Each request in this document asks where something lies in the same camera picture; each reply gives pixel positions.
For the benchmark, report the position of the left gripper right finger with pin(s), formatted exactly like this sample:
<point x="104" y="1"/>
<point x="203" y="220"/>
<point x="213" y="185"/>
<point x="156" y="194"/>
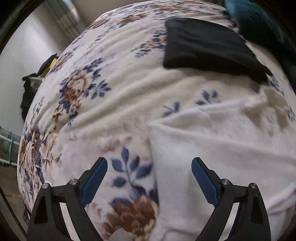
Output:
<point x="251" y="220"/>

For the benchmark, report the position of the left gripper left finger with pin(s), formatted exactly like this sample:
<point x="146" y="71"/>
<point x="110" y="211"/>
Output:
<point x="47" y="221"/>

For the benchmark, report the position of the white garment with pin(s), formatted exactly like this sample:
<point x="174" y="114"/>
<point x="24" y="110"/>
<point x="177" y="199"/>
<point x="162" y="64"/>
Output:
<point x="244" y="140"/>

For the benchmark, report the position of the black garment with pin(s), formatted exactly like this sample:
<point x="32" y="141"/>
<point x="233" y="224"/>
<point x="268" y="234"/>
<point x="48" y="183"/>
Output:
<point x="207" y="46"/>

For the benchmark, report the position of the green white rack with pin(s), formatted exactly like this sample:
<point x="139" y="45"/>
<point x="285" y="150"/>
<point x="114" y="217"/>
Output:
<point x="9" y="145"/>

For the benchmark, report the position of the black cloth on basket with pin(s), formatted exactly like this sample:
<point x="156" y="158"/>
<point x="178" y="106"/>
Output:
<point x="28" y="95"/>

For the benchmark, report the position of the floral bed blanket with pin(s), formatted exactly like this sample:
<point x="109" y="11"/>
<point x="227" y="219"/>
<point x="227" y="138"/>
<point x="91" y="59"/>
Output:
<point x="99" y="98"/>

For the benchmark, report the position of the yellow box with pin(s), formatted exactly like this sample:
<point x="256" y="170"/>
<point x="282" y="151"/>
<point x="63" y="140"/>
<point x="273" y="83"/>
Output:
<point x="45" y="67"/>

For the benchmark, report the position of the teal plush blanket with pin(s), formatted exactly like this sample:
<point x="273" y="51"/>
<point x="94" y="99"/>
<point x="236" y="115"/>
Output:
<point x="256" y="26"/>

